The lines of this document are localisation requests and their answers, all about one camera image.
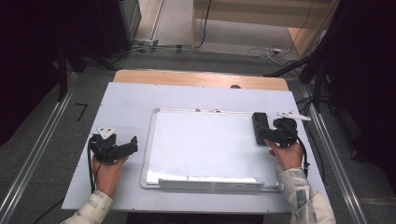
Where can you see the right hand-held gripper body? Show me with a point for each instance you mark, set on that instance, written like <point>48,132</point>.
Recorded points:
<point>285,132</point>

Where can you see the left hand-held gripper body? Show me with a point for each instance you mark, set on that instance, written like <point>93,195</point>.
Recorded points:
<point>104,146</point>

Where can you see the black whiteboard eraser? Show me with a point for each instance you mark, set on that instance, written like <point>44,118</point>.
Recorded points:
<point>260,121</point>

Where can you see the person's right hand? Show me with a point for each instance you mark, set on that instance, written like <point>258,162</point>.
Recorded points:
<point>289,157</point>

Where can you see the person's left hand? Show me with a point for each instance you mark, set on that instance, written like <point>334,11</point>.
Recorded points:
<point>109,179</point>

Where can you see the large white cover board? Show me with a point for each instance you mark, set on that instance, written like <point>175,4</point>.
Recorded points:
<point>130,102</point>

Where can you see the black stand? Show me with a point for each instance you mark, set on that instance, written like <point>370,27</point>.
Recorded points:
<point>317,87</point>
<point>62,74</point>

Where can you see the wooden table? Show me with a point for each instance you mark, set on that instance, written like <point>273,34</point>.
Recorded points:
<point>186,77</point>

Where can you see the dark curtain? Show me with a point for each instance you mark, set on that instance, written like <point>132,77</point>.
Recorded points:
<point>367,77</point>
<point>25,62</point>

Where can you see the black cabinet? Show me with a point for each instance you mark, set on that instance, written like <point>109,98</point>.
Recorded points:
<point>115,25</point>

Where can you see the light wooden furniture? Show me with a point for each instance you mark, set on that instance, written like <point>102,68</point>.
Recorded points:
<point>249,9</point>

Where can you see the white whiteboard with metal frame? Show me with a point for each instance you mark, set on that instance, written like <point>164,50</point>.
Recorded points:
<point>205,140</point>

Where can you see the metal floor rail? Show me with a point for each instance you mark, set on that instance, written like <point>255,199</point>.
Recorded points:
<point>337,161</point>
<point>34,155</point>

